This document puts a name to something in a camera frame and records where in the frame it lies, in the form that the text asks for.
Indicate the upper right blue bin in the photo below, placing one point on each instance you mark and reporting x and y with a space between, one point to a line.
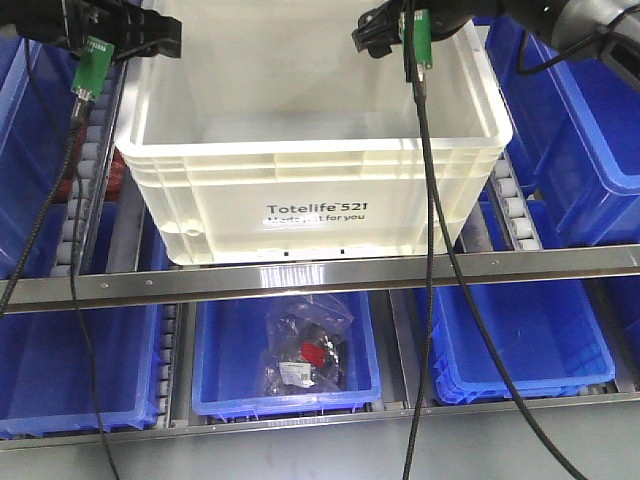
575 141

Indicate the right green circuit board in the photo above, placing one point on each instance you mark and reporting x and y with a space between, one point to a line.
422 39

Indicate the right white roller track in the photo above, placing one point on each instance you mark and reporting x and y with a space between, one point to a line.
511 207

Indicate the plastic bag of parts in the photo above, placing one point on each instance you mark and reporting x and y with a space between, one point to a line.
306 345

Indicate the lower right blue bin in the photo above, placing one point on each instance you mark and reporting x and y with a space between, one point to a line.
545 332

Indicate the green circuit board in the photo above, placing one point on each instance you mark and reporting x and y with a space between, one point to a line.
422 39
92 69

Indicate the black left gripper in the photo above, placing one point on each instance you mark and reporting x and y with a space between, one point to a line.
130 29

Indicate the left green circuit board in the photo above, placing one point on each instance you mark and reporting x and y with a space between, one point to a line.
92 69

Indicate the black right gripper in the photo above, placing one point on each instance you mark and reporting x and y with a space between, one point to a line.
378 29

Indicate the lower steel shelf rail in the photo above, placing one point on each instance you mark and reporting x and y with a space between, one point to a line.
314 421

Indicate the lower left blue bin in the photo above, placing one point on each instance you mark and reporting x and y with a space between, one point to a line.
64 373

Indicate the white roller track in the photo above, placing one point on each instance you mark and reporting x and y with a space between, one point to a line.
511 207
85 202

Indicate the white plastic tote box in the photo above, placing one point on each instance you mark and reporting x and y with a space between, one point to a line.
271 138

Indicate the blue bin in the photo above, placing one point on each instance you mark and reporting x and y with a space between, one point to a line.
36 103
230 338
64 373
575 141
545 332

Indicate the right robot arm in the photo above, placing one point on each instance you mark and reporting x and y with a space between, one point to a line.
607 31

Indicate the left white roller track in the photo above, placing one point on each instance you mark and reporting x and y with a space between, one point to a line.
85 202

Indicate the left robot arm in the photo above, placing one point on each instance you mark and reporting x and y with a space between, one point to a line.
40 21

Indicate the lower middle blue bin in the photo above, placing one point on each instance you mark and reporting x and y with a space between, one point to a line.
230 338

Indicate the upper left blue bin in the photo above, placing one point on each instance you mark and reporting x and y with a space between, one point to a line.
36 103

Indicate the lower roller track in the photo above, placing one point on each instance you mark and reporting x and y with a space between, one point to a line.
169 333

